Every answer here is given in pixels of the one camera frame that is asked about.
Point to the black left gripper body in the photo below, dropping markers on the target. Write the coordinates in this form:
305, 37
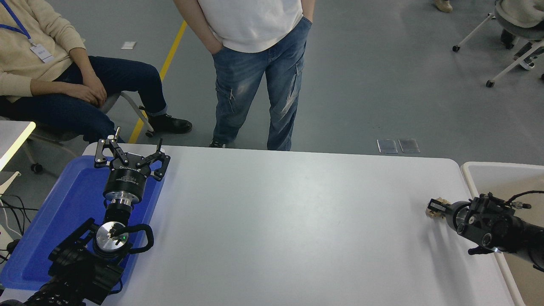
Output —
126, 175

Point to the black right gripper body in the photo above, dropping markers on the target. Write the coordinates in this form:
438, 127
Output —
449, 209

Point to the tan paper ball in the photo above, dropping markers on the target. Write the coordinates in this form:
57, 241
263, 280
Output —
444, 199

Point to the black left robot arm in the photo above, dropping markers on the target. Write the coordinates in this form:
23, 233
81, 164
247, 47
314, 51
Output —
80, 272

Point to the person's right forearm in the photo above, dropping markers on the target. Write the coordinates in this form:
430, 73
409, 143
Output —
49, 88
197, 25

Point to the person's left forearm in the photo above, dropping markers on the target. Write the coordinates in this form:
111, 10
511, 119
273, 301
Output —
81, 63
308, 10

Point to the person's left hand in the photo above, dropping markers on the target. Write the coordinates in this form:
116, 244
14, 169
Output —
97, 90

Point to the person's right hand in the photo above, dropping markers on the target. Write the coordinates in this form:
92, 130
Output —
80, 94

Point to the large pale bin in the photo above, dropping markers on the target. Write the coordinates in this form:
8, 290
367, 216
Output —
497, 178

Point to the metal floor plate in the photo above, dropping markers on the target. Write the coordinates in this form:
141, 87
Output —
387, 145
409, 145

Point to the grey office chair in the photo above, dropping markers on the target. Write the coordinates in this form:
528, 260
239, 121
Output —
55, 136

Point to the blue plastic tray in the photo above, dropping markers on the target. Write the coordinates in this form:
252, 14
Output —
63, 212

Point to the white side table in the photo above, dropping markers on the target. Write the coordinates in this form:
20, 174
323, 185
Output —
10, 136

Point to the white plastic part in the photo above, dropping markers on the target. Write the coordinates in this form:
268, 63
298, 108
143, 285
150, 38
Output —
6, 183

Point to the white name badge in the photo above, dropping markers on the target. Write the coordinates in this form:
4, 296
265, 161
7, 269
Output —
42, 52

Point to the white power strip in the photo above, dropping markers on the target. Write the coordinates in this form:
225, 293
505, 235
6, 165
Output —
4, 238

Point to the white-legged chair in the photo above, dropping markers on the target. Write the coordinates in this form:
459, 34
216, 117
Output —
516, 29

